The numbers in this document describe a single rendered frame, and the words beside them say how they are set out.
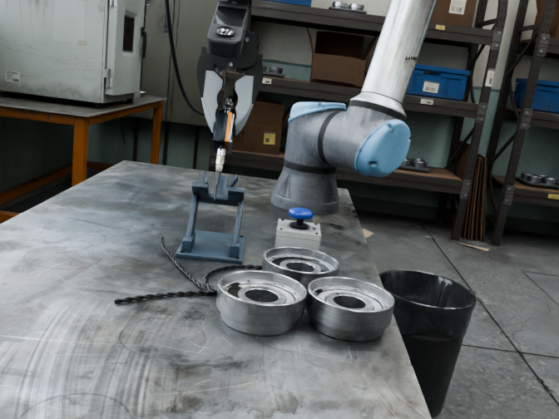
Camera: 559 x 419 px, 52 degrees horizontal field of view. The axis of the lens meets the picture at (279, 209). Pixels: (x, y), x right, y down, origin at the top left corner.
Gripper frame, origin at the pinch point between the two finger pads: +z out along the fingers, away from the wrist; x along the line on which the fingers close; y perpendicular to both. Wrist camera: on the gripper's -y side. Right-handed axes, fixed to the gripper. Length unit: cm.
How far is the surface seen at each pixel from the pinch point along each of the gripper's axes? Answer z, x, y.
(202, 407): 19.7, -3.6, -41.9
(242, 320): 17.9, -6.1, -27.7
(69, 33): -12, 90, 192
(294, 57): -17, -21, 383
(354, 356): 19.7, -18.6, -29.7
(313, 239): 16.0, -15.5, -0.2
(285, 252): 16.4, -11.1, -6.9
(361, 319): 16.6, -19.3, -26.9
